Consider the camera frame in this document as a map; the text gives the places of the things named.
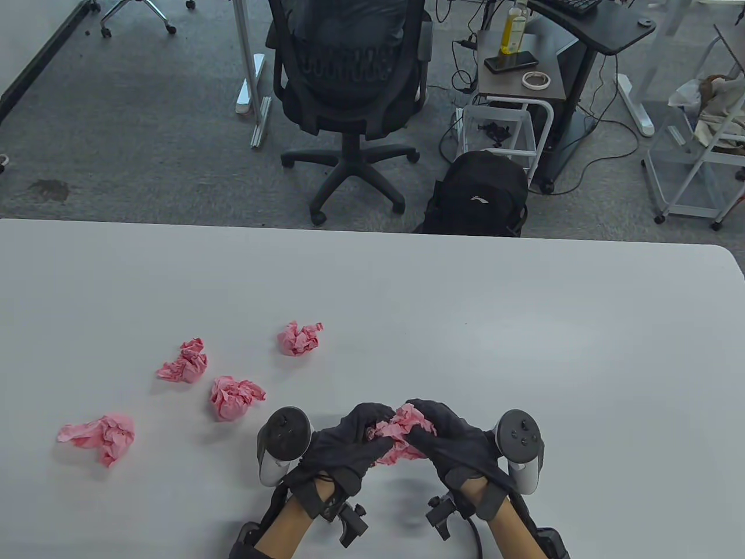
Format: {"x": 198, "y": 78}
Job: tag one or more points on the black keyboard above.
{"x": 573, "y": 4}

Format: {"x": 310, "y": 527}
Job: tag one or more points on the person's left thumb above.
{"x": 378, "y": 447}

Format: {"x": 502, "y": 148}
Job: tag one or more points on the white desk leg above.
{"x": 250, "y": 64}

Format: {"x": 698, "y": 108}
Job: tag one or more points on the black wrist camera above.
{"x": 442, "y": 512}
{"x": 349, "y": 518}

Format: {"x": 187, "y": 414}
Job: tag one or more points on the small white side table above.
{"x": 518, "y": 81}

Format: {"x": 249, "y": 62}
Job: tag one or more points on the white desk foot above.
{"x": 634, "y": 105}

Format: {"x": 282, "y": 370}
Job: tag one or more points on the person's left hand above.
{"x": 340, "y": 454}

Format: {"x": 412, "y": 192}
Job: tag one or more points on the person's left forearm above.
{"x": 285, "y": 527}

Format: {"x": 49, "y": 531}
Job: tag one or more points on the white tape roll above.
{"x": 536, "y": 80}

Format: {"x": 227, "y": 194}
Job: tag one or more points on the black backpack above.
{"x": 474, "y": 195}

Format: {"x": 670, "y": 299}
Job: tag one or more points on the person's right forearm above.
{"x": 506, "y": 527}

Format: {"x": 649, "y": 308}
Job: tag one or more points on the yellow liquid bottle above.
{"x": 514, "y": 29}

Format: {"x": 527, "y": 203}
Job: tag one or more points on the grey controller on right wrist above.
{"x": 521, "y": 445}

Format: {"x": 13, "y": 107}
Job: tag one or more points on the pink paper ball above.
{"x": 102, "y": 435}
{"x": 231, "y": 397}
{"x": 300, "y": 338}
{"x": 400, "y": 434}
{"x": 186, "y": 362}

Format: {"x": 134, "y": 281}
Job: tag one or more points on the black smartphone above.
{"x": 511, "y": 62}

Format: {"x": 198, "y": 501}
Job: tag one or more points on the black office chair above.
{"x": 349, "y": 87}

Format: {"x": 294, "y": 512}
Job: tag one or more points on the person's right thumb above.
{"x": 420, "y": 437}

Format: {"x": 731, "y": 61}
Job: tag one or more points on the white power strip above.
{"x": 458, "y": 125}

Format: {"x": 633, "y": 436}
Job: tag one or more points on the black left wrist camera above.
{"x": 349, "y": 518}

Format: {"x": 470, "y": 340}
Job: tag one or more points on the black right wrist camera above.
{"x": 442, "y": 512}

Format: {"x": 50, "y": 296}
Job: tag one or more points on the office chair wheel base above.
{"x": 139, "y": 14}

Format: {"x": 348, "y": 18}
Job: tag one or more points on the person's right hand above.
{"x": 460, "y": 445}

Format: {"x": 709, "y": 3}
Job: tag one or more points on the black standing desk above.
{"x": 588, "y": 35}

